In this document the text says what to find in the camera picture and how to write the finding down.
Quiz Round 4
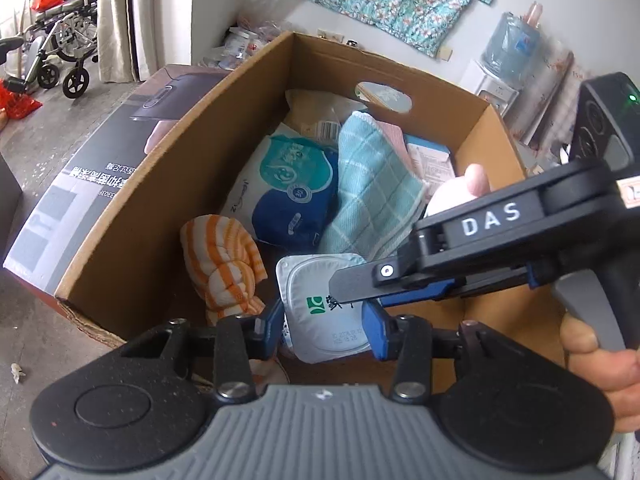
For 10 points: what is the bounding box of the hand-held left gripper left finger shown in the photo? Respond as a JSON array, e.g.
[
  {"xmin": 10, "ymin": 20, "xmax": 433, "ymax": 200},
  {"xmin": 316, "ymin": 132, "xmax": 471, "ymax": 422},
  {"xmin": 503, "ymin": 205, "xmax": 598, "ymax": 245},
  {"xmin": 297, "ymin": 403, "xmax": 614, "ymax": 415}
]
[{"xmin": 121, "ymin": 298, "xmax": 287, "ymax": 404}]

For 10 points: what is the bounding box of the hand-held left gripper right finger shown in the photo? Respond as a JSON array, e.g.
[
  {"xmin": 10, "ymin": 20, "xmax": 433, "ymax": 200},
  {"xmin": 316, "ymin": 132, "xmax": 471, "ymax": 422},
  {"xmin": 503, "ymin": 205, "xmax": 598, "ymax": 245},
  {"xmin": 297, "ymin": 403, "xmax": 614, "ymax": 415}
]
[{"xmin": 360, "ymin": 300, "xmax": 522, "ymax": 404}]

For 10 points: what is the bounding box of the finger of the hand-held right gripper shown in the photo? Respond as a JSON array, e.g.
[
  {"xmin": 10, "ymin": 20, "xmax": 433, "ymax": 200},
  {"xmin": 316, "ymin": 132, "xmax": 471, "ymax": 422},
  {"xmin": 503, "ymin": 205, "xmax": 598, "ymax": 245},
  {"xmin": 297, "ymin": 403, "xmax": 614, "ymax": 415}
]
[{"xmin": 329, "ymin": 180, "xmax": 552, "ymax": 308}]

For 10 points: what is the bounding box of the white yoghurt cup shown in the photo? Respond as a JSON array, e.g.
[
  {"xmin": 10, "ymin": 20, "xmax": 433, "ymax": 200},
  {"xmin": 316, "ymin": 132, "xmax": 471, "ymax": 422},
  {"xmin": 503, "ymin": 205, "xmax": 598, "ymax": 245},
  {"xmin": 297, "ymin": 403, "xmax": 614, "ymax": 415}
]
[{"xmin": 275, "ymin": 253, "xmax": 382, "ymax": 366}]

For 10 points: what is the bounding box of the orange striped towel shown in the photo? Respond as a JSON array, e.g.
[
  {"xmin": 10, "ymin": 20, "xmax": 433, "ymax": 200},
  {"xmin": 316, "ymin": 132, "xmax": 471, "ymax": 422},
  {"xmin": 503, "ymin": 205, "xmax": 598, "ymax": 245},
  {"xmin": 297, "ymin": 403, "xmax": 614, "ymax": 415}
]
[{"xmin": 179, "ymin": 213, "xmax": 269, "ymax": 329}]

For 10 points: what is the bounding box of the pink plush toy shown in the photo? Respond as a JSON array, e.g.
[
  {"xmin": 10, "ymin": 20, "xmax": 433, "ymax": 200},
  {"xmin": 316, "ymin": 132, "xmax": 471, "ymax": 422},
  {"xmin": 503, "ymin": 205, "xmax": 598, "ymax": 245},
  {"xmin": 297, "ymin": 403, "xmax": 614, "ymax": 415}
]
[{"xmin": 426, "ymin": 163, "xmax": 492, "ymax": 219}]

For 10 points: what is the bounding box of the teal checked towel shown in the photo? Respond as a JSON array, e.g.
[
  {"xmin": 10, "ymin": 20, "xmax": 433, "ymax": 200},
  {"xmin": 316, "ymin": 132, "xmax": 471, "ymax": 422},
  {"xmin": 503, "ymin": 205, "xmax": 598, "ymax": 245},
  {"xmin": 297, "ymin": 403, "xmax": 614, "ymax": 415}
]
[{"xmin": 316, "ymin": 111, "xmax": 427, "ymax": 267}]

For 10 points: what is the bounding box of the blue white paper box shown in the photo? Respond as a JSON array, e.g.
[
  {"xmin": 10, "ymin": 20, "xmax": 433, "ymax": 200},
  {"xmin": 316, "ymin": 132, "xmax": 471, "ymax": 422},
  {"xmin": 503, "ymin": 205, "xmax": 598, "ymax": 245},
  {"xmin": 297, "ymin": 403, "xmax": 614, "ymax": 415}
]
[{"xmin": 403, "ymin": 133, "xmax": 457, "ymax": 184}]

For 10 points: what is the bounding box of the blue white wipes pack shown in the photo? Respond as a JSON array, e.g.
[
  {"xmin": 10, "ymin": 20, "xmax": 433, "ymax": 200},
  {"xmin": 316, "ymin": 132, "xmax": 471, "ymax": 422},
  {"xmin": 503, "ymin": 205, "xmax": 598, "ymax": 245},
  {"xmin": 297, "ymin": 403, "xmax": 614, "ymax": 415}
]
[{"xmin": 234, "ymin": 121, "xmax": 342, "ymax": 249}]

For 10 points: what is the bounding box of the cardboard box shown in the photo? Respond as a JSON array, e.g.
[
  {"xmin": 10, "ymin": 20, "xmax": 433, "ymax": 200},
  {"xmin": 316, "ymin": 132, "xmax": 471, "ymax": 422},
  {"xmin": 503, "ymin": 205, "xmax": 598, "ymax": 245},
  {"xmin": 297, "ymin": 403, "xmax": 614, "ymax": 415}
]
[{"xmin": 2, "ymin": 30, "xmax": 569, "ymax": 391}]

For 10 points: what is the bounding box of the beige snack packet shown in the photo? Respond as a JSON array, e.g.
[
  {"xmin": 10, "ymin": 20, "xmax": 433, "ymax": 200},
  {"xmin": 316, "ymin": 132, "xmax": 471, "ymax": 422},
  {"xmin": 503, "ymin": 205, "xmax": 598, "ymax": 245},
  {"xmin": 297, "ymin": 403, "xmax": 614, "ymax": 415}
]
[{"xmin": 284, "ymin": 88, "xmax": 372, "ymax": 149}]

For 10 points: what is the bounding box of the person's right hand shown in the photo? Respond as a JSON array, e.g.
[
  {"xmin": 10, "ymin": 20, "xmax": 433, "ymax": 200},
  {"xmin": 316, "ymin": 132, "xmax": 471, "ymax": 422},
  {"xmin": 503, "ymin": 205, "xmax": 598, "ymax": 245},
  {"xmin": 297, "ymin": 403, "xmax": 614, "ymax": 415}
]
[{"xmin": 560, "ymin": 314, "xmax": 640, "ymax": 434}]

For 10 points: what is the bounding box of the floral patterned rolled mat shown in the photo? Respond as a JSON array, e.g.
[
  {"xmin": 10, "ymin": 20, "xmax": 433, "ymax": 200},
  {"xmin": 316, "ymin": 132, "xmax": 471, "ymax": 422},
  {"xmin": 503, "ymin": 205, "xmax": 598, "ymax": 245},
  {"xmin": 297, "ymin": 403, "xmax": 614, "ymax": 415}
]
[{"xmin": 514, "ymin": 35, "xmax": 577, "ymax": 137}]

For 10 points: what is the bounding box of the blue water bottle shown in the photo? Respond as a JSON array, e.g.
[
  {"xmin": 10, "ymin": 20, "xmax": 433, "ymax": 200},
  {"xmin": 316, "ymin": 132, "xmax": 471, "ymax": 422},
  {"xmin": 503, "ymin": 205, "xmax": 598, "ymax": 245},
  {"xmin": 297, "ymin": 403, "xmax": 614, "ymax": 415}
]
[{"xmin": 481, "ymin": 10, "xmax": 544, "ymax": 84}]

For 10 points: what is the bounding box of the beige curtain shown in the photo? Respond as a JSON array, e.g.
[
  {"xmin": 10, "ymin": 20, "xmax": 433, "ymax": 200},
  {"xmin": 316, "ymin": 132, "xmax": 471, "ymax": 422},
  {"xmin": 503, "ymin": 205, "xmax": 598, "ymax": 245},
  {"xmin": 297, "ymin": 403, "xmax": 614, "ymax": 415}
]
[{"xmin": 96, "ymin": 0, "xmax": 197, "ymax": 84}]

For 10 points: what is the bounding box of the wheelchair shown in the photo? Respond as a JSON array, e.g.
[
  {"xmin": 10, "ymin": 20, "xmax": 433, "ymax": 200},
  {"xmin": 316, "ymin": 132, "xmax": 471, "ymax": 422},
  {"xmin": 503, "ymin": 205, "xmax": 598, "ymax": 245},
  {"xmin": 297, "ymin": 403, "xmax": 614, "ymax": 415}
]
[{"xmin": 19, "ymin": 0, "xmax": 102, "ymax": 99}]

